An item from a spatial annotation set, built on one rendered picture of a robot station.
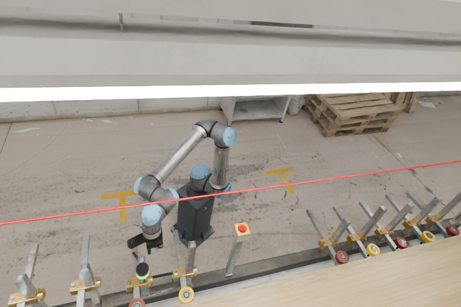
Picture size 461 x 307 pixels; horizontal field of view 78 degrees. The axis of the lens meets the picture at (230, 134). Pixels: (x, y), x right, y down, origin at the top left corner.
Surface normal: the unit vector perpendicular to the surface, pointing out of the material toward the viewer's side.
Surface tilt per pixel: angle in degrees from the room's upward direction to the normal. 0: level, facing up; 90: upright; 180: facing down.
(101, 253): 0
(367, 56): 61
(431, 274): 0
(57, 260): 0
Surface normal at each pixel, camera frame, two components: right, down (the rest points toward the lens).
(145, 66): 0.32, 0.19
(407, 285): 0.15, -0.76
